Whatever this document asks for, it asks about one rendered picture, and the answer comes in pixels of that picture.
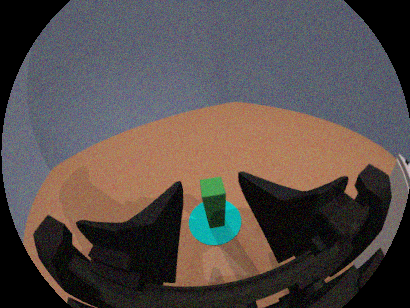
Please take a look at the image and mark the green rectangular post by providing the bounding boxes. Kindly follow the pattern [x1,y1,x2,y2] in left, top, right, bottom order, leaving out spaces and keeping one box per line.
[201,177,226,229]

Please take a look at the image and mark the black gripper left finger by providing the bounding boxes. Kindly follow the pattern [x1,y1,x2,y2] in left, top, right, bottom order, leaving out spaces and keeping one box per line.
[76,181,184,283]

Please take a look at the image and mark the cyan circle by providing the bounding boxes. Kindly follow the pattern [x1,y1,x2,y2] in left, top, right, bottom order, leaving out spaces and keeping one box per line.
[189,201,242,246]

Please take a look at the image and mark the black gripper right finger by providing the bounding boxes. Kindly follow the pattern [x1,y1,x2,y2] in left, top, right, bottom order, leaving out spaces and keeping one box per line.
[238,171,349,263]

